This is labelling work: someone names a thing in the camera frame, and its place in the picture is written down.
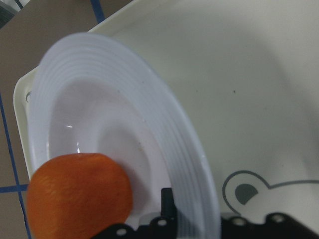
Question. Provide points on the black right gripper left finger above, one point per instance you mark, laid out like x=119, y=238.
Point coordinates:
x=168, y=208

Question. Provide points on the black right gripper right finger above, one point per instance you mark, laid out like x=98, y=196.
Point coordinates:
x=275, y=226

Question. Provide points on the orange fruit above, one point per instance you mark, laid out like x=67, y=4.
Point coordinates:
x=76, y=196

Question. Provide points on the white ridged plate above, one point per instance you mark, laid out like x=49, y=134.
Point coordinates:
x=91, y=94

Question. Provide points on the cream bear tray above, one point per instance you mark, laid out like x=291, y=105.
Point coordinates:
x=247, y=74

